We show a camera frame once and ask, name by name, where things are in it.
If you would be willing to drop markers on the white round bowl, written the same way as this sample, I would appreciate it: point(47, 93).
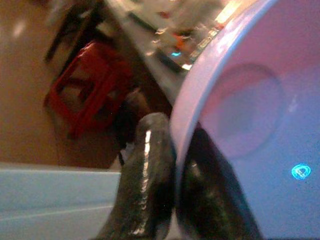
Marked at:
point(250, 100)

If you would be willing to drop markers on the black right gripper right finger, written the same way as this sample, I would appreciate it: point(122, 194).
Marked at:
point(212, 200)

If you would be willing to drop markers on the red plastic stool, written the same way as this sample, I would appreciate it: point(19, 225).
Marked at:
point(87, 85)

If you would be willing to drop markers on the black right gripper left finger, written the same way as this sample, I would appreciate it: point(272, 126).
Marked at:
point(140, 190)

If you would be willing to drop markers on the dark flat remote control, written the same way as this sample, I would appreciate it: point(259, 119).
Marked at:
point(142, 21)

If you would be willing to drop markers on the dark wooden chair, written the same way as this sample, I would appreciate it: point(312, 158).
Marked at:
point(72, 27)

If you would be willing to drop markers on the black flat device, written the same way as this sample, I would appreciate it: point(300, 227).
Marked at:
point(170, 61)

